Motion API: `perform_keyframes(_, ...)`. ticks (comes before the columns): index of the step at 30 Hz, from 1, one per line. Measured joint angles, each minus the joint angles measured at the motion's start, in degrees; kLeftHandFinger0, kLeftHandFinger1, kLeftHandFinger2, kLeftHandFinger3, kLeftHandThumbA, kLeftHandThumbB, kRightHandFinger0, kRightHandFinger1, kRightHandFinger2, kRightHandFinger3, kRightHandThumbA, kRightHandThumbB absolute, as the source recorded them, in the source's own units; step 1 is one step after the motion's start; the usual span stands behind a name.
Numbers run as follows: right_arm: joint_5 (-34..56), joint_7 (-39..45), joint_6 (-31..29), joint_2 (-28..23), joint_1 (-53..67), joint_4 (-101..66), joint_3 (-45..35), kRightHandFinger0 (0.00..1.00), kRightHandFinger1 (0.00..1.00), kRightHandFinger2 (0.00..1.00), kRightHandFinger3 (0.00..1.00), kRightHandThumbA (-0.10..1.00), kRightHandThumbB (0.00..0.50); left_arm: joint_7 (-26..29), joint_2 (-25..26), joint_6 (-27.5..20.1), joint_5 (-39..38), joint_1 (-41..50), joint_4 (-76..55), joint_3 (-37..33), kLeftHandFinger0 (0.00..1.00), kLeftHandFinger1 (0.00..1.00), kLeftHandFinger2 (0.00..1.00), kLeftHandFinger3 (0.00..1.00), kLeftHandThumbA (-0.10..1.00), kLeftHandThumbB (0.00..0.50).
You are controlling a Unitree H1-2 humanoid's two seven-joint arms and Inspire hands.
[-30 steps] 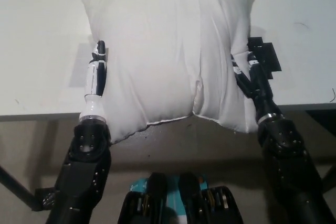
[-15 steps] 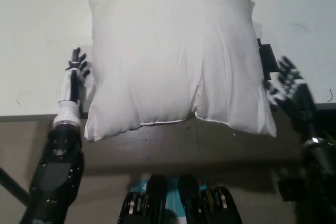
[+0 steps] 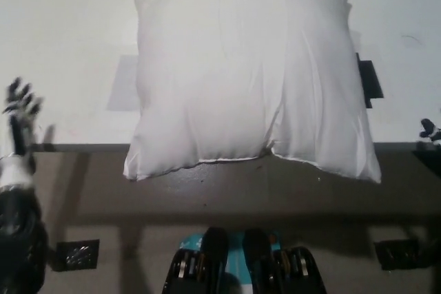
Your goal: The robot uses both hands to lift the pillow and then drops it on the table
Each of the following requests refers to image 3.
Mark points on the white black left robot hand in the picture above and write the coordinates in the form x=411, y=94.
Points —
x=20, y=166

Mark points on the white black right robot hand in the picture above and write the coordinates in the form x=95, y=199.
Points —
x=432, y=132

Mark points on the white square pillow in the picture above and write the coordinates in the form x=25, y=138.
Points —
x=241, y=77

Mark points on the black flat rectangular piece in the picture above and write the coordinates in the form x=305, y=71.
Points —
x=370, y=80

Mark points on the dark thread strand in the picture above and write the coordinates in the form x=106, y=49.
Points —
x=411, y=36

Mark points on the black table foot plate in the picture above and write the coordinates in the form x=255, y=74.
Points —
x=77, y=254
x=401, y=254

